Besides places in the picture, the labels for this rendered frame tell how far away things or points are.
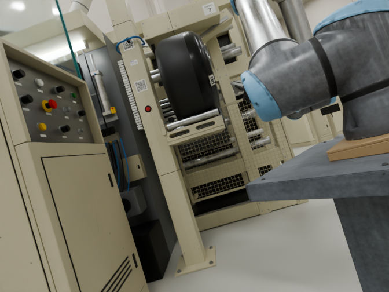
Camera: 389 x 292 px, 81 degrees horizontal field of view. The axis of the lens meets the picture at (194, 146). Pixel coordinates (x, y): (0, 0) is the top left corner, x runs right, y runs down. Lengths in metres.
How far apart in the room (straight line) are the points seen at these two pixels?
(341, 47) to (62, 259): 0.96
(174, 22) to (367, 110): 1.62
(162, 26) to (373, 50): 1.60
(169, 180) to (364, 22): 1.23
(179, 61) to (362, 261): 1.15
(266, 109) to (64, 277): 0.81
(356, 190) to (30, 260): 0.92
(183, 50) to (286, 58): 0.87
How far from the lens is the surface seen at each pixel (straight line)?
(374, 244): 0.63
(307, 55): 0.59
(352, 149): 0.55
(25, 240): 0.97
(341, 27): 0.61
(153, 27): 2.00
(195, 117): 1.40
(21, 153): 0.94
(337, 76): 0.59
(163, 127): 1.38
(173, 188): 1.51
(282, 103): 0.58
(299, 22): 1.15
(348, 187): 0.45
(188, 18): 1.98
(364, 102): 0.59
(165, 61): 1.37
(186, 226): 1.56
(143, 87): 1.57
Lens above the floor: 0.71
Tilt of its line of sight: 1 degrees up
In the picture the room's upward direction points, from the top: 17 degrees counter-clockwise
